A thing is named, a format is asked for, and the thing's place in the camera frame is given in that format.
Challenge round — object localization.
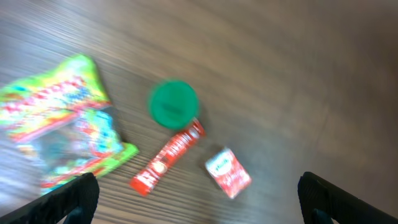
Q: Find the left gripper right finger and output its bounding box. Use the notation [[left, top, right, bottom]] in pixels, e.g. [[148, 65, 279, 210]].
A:
[[297, 172, 397, 224]]

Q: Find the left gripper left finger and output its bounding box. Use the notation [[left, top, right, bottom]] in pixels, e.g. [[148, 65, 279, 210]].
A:
[[1, 172, 100, 224]]

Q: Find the Haribo gummy worms bag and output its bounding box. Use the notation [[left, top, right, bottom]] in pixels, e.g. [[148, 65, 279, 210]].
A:
[[1, 54, 139, 195]]

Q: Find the red Nescafe stick packet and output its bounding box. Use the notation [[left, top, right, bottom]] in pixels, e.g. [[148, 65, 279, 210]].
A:
[[130, 118, 205, 196]]

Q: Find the small red carton box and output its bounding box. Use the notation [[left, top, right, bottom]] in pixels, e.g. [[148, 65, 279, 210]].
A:
[[205, 147, 252, 199]]

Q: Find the green lid jar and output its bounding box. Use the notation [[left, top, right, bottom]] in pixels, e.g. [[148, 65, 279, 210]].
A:
[[147, 79, 200, 130]]

